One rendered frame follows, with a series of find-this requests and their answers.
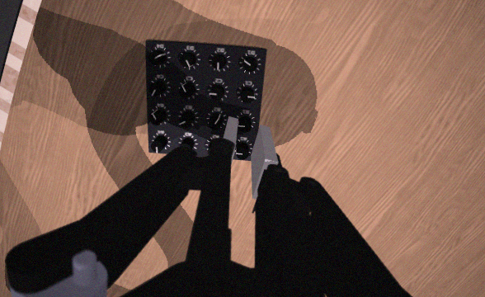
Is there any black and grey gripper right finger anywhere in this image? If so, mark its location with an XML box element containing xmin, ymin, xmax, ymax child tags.
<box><xmin>251</xmin><ymin>125</ymin><xmax>412</xmax><ymax>297</ymax></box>

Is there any black knob box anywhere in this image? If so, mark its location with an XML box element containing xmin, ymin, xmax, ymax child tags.
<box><xmin>145</xmin><ymin>40</ymin><xmax>267</xmax><ymax>161</ymax></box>

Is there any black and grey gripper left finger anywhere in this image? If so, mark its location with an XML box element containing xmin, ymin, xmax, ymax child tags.
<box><xmin>5</xmin><ymin>116</ymin><xmax>238</xmax><ymax>297</ymax></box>

